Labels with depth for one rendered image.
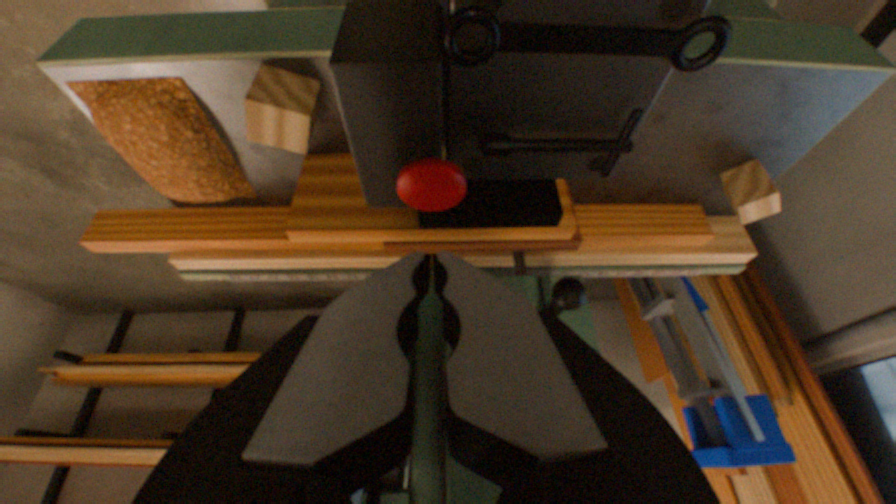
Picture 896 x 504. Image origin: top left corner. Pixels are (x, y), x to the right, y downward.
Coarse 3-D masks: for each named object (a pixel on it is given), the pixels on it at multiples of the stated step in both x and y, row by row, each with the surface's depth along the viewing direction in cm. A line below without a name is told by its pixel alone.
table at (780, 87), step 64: (64, 64) 22; (128, 64) 22; (192, 64) 22; (256, 64) 22; (320, 64) 23; (768, 64) 23; (832, 64) 23; (320, 128) 27; (640, 128) 28; (704, 128) 28; (768, 128) 28; (832, 128) 28; (256, 192) 33; (576, 192) 34; (640, 192) 34; (704, 192) 34
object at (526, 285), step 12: (504, 276) 27; (516, 276) 27; (528, 276) 27; (540, 276) 27; (552, 276) 27; (564, 276) 27; (576, 276) 27; (516, 288) 26; (528, 288) 26; (540, 288) 26; (540, 300) 26; (564, 312) 25; (576, 312) 25; (588, 312) 25; (576, 324) 25; (588, 324) 25; (588, 336) 24
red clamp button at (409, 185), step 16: (432, 160) 14; (400, 176) 15; (416, 176) 14; (432, 176) 14; (448, 176) 14; (464, 176) 15; (400, 192) 15; (416, 192) 15; (432, 192) 15; (448, 192) 15; (464, 192) 15; (416, 208) 16; (432, 208) 16; (448, 208) 16
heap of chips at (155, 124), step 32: (96, 96) 23; (128, 96) 23; (160, 96) 23; (192, 96) 24; (128, 128) 24; (160, 128) 24; (192, 128) 25; (128, 160) 26; (160, 160) 26; (192, 160) 27; (224, 160) 29; (160, 192) 30; (192, 192) 29; (224, 192) 30
